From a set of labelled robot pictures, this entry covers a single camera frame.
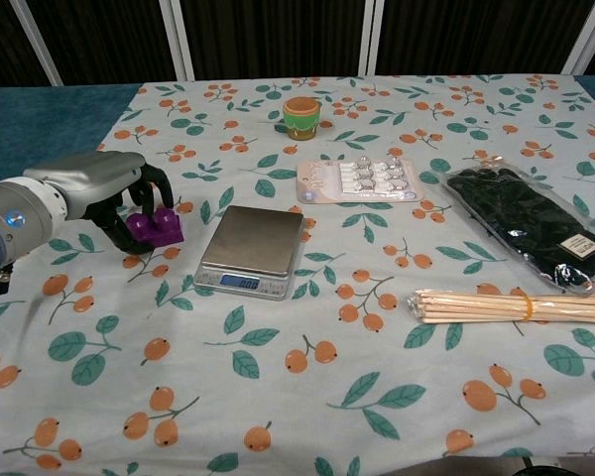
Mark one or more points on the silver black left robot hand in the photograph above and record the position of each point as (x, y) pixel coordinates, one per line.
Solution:
(89, 176)

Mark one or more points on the purple toy building block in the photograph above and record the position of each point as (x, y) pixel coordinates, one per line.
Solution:
(161, 230)

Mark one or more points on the small digital scale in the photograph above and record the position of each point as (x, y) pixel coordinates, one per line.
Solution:
(255, 238)

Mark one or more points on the orange green small cup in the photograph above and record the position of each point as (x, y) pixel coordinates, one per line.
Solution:
(301, 119)

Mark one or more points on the blister card of metal clips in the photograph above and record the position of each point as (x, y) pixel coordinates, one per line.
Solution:
(357, 178)

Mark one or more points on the floral berry print tablecloth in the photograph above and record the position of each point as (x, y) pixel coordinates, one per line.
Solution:
(297, 396)

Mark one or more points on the bundle of wooden sticks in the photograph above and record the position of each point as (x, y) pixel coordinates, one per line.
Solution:
(476, 307)

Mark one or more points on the black gloves in plastic bag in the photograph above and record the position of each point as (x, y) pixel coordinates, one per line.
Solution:
(525, 218)

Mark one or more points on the yellow rubber band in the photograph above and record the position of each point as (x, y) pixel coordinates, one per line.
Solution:
(527, 307)

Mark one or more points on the white partition frame post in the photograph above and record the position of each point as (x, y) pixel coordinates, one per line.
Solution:
(178, 39)
(592, 35)
(37, 44)
(372, 37)

